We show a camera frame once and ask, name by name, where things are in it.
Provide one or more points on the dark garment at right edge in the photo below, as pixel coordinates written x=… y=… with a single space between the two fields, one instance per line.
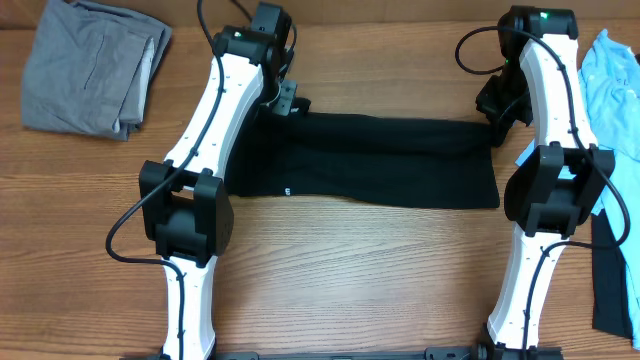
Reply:
x=610 y=312

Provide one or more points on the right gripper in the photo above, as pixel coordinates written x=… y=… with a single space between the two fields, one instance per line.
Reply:
x=495 y=118

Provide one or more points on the folded grey trousers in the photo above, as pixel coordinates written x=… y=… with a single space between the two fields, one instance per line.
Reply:
x=90 y=68

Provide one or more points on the black t-shirt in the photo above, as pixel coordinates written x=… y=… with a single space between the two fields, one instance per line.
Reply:
x=404 y=162

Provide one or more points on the light blue t-shirt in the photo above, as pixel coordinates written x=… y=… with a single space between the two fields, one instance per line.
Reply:
x=609 y=80

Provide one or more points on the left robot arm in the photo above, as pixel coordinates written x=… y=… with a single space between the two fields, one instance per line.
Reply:
x=187 y=212

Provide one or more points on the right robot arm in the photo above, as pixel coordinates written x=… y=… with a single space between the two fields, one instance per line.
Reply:
x=554 y=190

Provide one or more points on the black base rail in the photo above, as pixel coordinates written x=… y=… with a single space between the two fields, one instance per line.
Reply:
x=340 y=355

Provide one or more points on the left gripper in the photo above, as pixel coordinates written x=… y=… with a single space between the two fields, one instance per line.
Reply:
x=283 y=104

